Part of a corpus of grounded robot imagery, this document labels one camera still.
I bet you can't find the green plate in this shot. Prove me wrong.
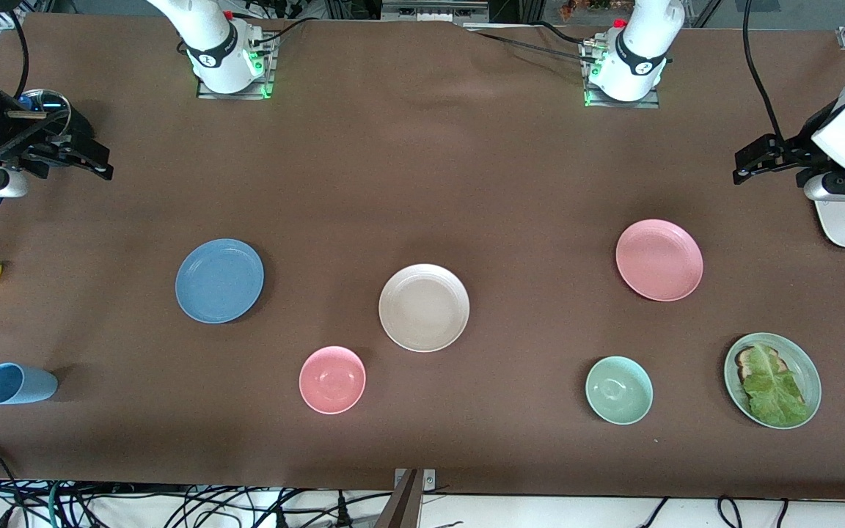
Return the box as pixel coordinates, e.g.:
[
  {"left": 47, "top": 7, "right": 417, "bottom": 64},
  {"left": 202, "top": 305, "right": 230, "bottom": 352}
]
[{"left": 723, "top": 333, "right": 822, "bottom": 430}]

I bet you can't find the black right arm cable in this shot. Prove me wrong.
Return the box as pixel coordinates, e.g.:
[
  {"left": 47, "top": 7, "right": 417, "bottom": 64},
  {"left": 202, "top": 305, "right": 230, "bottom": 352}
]
[{"left": 0, "top": 7, "right": 71, "bottom": 173}]

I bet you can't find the long black base cable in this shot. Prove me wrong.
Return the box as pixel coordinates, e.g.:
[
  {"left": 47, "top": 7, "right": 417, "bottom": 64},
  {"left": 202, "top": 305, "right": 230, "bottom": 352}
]
[{"left": 467, "top": 26, "right": 599, "bottom": 64}]

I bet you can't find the beige plate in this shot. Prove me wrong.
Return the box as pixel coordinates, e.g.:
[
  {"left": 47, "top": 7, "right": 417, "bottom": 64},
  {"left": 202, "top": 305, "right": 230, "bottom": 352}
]
[{"left": 378, "top": 264, "right": 470, "bottom": 353}]

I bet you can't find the blue cup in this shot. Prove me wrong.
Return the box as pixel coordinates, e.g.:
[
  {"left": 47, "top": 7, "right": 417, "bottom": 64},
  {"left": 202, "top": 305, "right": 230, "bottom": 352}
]
[{"left": 0, "top": 363, "right": 59, "bottom": 406}]

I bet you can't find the green bowl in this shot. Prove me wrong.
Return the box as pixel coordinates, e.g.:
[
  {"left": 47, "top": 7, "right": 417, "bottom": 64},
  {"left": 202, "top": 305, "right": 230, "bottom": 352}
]
[{"left": 585, "top": 356, "right": 654, "bottom": 425}]

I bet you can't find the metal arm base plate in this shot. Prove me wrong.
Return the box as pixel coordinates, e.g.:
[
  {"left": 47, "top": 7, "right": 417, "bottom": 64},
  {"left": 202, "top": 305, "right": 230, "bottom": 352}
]
[
  {"left": 581, "top": 40, "right": 660, "bottom": 109},
  {"left": 197, "top": 33, "right": 277, "bottom": 100}
]

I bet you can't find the blue plate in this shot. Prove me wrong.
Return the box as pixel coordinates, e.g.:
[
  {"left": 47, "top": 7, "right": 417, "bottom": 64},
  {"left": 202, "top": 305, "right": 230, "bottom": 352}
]
[{"left": 175, "top": 238, "right": 265, "bottom": 324}]

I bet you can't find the pink plate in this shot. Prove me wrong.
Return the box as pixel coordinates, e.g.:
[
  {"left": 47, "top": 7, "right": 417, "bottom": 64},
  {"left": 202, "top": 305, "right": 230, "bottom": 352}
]
[{"left": 615, "top": 219, "right": 704, "bottom": 302}]

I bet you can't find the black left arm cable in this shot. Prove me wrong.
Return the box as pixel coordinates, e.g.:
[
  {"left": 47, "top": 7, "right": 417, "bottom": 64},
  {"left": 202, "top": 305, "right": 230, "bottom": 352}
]
[{"left": 742, "top": 0, "right": 791, "bottom": 147}]

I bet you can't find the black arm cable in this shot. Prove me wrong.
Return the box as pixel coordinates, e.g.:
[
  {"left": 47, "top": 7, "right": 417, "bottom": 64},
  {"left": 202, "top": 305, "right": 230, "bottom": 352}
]
[
  {"left": 0, "top": 7, "right": 71, "bottom": 173},
  {"left": 742, "top": 0, "right": 791, "bottom": 147}
]

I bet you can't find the brown table cloth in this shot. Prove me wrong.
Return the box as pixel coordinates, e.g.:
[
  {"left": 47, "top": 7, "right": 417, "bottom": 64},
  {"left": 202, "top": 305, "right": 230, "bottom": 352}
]
[{"left": 0, "top": 11, "right": 845, "bottom": 503}]

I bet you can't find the pink bowl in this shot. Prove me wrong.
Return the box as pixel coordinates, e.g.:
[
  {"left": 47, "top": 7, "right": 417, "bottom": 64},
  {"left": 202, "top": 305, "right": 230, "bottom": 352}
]
[{"left": 299, "top": 346, "right": 367, "bottom": 415}]

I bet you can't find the grey metal frame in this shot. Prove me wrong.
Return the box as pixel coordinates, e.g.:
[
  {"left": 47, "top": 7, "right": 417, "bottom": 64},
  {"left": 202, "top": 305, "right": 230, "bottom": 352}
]
[{"left": 381, "top": 0, "right": 491, "bottom": 24}]

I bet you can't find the black base power cable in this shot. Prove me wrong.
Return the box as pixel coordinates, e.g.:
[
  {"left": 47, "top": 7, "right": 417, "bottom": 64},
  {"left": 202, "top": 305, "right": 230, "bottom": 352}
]
[{"left": 250, "top": 15, "right": 315, "bottom": 56}]

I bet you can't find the green lettuce leaf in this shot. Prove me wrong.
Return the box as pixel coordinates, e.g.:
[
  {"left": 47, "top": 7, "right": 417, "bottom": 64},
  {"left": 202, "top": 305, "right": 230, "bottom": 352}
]
[{"left": 740, "top": 345, "right": 809, "bottom": 428}]

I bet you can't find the metal table bracket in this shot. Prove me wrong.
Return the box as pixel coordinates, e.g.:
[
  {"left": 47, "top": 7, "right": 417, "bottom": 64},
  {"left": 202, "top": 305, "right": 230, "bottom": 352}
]
[{"left": 393, "top": 468, "right": 437, "bottom": 508}]

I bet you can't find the toast slice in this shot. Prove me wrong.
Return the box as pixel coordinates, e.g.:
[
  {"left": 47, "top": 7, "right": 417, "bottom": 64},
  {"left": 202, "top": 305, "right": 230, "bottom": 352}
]
[{"left": 735, "top": 346, "right": 807, "bottom": 406}]

